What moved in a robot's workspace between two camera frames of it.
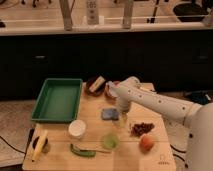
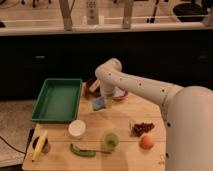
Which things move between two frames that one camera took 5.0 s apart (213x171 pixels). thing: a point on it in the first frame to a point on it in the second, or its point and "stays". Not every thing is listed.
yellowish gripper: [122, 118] to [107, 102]
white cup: [76, 128] stays
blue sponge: [110, 114] to [98, 104]
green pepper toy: [84, 153] stays
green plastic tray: [58, 101] stays
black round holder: [46, 147] stays
